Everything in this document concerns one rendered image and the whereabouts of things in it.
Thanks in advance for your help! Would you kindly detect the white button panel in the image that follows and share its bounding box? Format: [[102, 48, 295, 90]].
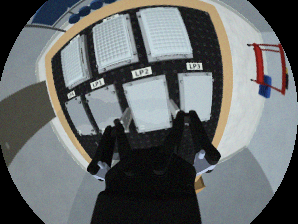
[[111, 153, 120, 168]]

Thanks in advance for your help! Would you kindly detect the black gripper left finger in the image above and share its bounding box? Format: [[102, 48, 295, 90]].
[[87, 107, 137, 182]]

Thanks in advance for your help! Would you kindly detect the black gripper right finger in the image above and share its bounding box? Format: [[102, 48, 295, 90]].
[[151, 99, 221, 176]]

